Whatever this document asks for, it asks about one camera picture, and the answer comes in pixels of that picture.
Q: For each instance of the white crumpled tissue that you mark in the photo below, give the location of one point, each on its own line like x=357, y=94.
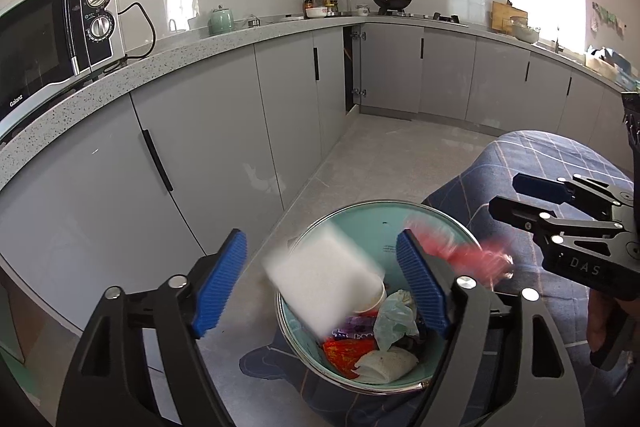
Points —
x=385, y=364

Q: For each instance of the orange red snack wrapper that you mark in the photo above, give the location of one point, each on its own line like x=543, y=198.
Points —
x=345, y=354

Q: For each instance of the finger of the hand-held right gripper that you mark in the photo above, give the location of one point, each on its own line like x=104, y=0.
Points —
x=515, y=212
x=540, y=188

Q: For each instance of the small steel cup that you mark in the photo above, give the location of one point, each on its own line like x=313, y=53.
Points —
x=254, y=23

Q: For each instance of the person's right hand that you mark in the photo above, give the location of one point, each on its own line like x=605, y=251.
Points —
x=600, y=322

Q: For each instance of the flat grey tray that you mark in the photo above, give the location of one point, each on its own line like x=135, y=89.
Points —
x=289, y=17

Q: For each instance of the teal plastic bin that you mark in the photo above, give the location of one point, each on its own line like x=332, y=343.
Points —
x=360, y=227

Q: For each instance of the blue plaid tablecloth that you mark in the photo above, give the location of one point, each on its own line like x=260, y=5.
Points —
x=540, y=157

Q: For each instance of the white dish basin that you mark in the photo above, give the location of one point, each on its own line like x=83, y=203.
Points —
x=600, y=66

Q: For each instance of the silver black microwave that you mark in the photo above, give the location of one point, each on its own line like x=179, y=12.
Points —
x=30, y=47

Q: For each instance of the white paper cup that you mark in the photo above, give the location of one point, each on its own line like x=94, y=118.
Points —
x=320, y=277

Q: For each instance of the grey pot with lid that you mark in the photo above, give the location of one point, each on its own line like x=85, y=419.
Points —
x=525, y=34

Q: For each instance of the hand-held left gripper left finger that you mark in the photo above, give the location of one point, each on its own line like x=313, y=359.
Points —
x=220, y=282

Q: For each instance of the black gas stove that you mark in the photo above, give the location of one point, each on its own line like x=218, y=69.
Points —
x=445, y=17

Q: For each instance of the green ceramic jar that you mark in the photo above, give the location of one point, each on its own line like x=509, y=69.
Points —
x=221, y=22

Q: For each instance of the purple wrapper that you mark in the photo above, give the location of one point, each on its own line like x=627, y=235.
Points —
x=355, y=331

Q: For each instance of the steel faucet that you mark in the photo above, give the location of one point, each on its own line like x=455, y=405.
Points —
x=556, y=47

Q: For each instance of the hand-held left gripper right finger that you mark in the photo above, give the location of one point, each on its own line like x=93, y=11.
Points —
x=422, y=282

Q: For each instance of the pale translucent plastic bag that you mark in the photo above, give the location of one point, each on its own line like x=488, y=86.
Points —
x=395, y=319

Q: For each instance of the white bowl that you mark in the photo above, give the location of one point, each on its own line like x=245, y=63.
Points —
x=316, y=12

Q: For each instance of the wooden cutting board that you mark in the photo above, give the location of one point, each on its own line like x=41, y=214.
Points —
x=500, y=14

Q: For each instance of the small white jar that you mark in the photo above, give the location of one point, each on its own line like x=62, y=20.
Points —
x=363, y=10

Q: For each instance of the hanging cloths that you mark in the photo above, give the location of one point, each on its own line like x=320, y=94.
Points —
x=610, y=17

